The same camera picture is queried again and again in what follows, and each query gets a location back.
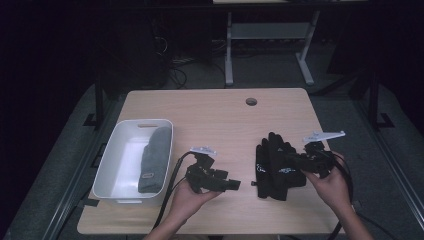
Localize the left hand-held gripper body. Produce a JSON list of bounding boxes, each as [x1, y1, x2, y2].
[[184, 145, 232, 195]]

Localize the person's left hand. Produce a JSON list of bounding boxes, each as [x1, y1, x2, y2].
[[169, 179, 223, 225]]

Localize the black metal stand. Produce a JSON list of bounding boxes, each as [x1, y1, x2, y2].
[[366, 68, 395, 130], [83, 74, 105, 130]]

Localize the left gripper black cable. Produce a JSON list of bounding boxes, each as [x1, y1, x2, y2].
[[151, 151, 196, 232]]

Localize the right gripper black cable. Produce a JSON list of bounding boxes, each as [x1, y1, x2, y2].
[[318, 149, 355, 240]]

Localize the black glove with small mark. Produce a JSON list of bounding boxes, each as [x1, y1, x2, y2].
[[265, 131, 308, 202]]

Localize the person's right hand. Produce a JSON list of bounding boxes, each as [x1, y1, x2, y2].
[[301, 151, 355, 216]]

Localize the white plastic bin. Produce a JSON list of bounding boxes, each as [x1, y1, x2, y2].
[[92, 118, 175, 204]]

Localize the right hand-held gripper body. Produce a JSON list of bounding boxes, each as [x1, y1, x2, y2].
[[298, 130, 347, 179]]

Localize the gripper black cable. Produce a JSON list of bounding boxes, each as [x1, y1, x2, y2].
[[151, 151, 196, 232], [318, 149, 355, 240]]

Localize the white metal desk frame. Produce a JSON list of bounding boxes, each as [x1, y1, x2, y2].
[[224, 9, 322, 87]]

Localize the grey mitten with label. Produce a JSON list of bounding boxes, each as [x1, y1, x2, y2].
[[137, 126, 173, 195]]

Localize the black floor cables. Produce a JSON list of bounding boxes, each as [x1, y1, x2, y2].
[[151, 19, 228, 90]]

